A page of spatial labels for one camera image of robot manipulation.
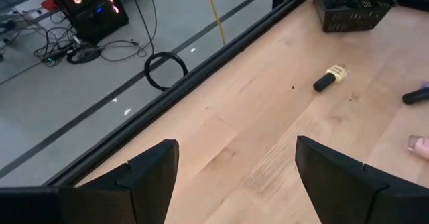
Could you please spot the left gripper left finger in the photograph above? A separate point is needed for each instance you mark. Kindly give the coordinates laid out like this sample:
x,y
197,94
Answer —
x,y
134,197

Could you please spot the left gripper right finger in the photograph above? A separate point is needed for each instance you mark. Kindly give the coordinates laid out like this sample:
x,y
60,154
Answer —
x,y
352,197

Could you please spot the yellow nail polish bottle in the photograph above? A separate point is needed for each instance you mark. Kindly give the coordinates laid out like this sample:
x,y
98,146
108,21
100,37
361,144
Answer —
x,y
330,77

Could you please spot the black plastic basket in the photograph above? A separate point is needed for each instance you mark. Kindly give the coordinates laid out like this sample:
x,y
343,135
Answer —
x,y
348,16

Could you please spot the black computer tower red lights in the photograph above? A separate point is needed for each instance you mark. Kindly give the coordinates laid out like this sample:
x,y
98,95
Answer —
x,y
90,19

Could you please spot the red floor object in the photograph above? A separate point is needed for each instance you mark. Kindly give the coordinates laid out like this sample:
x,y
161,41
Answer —
x,y
49,4

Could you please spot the black table frame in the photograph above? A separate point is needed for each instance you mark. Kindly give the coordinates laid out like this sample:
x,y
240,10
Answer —
x,y
167,96

